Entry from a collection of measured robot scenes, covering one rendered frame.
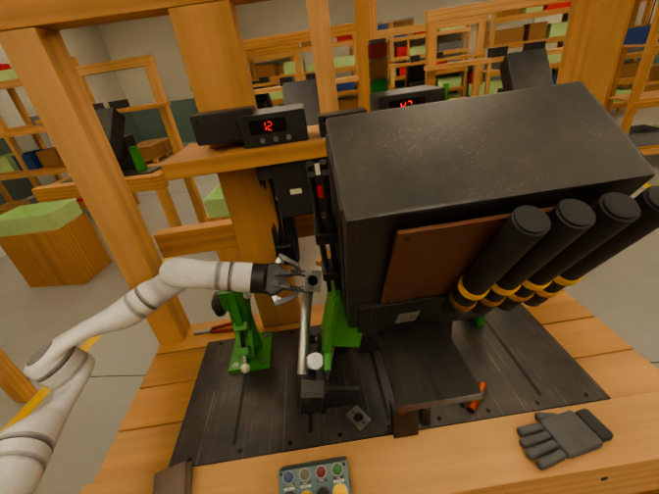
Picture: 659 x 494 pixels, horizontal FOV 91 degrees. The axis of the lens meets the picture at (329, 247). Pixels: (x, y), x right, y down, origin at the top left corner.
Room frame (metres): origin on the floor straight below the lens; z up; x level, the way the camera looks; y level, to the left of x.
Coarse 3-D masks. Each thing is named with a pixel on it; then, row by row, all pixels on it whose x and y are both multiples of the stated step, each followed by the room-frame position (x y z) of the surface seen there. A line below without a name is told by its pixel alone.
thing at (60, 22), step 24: (0, 0) 0.91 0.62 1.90; (24, 0) 0.91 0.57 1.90; (48, 0) 0.91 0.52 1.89; (72, 0) 0.92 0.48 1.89; (96, 0) 0.92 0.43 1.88; (120, 0) 0.92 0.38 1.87; (144, 0) 0.92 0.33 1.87; (168, 0) 0.92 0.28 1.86; (192, 0) 0.92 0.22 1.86; (216, 0) 0.92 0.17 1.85; (240, 0) 0.96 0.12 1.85; (264, 0) 1.00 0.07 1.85; (0, 24) 0.91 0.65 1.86; (24, 24) 0.91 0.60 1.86; (48, 24) 0.92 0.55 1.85; (72, 24) 0.95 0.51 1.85; (96, 24) 0.99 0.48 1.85
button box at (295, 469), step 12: (288, 468) 0.39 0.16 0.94; (300, 468) 0.38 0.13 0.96; (312, 468) 0.38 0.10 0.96; (300, 480) 0.37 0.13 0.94; (312, 480) 0.36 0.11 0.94; (324, 480) 0.36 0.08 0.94; (336, 480) 0.36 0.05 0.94; (348, 480) 0.36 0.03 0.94; (288, 492) 0.35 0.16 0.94; (300, 492) 0.35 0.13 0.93; (312, 492) 0.35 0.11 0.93; (348, 492) 0.34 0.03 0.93
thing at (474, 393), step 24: (384, 336) 0.55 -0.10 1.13; (408, 336) 0.54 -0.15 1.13; (432, 336) 0.53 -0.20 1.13; (384, 360) 0.49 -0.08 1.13; (408, 360) 0.48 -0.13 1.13; (432, 360) 0.47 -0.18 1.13; (456, 360) 0.46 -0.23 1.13; (408, 384) 0.42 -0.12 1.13; (432, 384) 0.41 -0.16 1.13; (456, 384) 0.40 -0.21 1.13; (408, 408) 0.38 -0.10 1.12
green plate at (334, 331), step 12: (336, 300) 0.55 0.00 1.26; (324, 312) 0.66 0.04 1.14; (336, 312) 0.55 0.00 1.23; (324, 324) 0.63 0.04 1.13; (336, 324) 0.56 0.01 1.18; (324, 336) 0.60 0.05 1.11; (336, 336) 0.56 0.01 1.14; (348, 336) 0.56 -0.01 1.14; (360, 336) 0.56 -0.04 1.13; (324, 348) 0.58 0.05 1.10
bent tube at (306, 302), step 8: (320, 272) 0.68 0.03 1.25; (312, 280) 0.73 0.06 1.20; (320, 280) 0.66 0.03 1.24; (304, 288) 0.65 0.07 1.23; (320, 288) 0.65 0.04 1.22; (304, 296) 0.72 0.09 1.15; (312, 296) 0.73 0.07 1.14; (304, 304) 0.72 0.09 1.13; (304, 312) 0.71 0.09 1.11; (304, 320) 0.69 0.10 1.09; (304, 328) 0.67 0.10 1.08; (304, 336) 0.66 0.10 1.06; (304, 344) 0.64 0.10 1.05; (304, 352) 0.63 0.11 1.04; (304, 360) 0.61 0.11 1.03; (304, 368) 0.60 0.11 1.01
